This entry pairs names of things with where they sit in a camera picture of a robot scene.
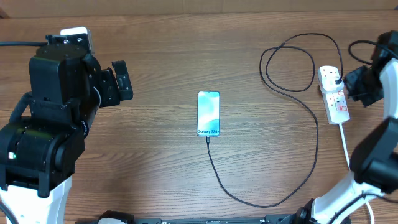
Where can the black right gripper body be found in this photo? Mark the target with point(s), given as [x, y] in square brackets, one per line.
[364, 83]

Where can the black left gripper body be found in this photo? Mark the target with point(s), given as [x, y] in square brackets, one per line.
[111, 94]

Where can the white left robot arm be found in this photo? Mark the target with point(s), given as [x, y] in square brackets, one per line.
[46, 131]

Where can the Samsung Galaxy smartphone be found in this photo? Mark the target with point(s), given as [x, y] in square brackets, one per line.
[208, 113]

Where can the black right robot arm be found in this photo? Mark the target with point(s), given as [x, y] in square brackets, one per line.
[373, 164]

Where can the white charger plug adapter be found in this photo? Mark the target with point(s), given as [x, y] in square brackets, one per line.
[330, 85]

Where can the white power strip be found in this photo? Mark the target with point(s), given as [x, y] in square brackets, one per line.
[335, 103]

